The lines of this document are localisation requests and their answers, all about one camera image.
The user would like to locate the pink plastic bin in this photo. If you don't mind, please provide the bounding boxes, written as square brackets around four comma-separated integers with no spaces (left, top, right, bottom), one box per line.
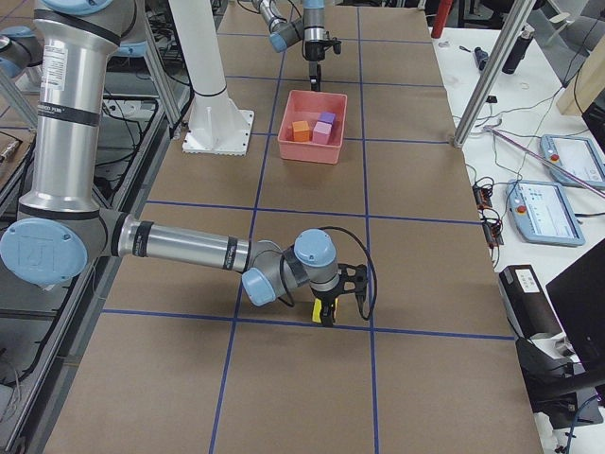
[278,90,348,165]

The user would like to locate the wooden board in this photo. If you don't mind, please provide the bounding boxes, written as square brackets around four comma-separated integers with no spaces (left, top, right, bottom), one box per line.
[557,37,604,116]

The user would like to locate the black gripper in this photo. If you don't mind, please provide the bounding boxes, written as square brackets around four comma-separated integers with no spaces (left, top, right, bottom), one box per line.
[311,283,341,327]
[302,40,331,92]

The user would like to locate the circuit board with wires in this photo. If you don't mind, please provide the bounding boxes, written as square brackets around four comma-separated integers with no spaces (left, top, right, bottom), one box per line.
[472,177,504,250]

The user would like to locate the white camera pillar base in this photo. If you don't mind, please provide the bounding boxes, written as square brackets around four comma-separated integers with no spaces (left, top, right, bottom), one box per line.
[169,0,254,156]

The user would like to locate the yellow block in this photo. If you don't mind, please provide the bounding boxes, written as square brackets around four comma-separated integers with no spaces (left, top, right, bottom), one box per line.
[312,299,321,324]

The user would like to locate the black box device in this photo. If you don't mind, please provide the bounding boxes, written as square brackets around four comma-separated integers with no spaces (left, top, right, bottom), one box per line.
[498,264,564,341]

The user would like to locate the orange block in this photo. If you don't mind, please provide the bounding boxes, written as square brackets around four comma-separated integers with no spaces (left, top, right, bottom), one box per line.
[291,120,312,142]

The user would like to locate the black water bottle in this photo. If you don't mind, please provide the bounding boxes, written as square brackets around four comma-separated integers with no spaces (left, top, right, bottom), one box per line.
[502,25,535,75]

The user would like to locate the far teach pendant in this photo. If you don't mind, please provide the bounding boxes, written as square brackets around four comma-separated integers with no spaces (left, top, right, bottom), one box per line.
[540,134,604,189]

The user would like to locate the pink block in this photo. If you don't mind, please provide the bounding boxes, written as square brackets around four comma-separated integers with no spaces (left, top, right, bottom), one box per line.
[312,121,332,145]

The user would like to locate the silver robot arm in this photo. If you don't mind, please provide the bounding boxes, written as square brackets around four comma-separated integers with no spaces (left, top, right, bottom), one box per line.
[1,1,345,326]
[251,0,341,92]

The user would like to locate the aluminium frame post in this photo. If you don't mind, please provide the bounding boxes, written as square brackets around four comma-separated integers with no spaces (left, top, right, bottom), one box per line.
[452,0,534,148]

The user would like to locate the black monitor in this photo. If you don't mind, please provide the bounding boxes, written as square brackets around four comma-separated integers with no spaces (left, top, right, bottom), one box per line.
[546,240,604,367]

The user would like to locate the teach pendant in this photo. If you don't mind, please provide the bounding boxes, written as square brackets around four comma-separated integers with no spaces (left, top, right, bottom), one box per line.
[540,134,604,189]
[506,180,585,247]

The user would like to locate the near teach pendant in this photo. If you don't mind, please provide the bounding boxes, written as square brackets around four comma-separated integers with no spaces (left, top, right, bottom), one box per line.
[506,180,585,247]

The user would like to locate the red cylinder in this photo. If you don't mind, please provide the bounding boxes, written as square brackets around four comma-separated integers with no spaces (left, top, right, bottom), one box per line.
[431,0,453,39]

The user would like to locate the purple block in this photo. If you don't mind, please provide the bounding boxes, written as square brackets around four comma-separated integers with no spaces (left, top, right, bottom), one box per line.
[318,112,337,126]

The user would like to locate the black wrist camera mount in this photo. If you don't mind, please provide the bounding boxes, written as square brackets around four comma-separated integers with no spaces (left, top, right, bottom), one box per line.
[337,263,368,312]

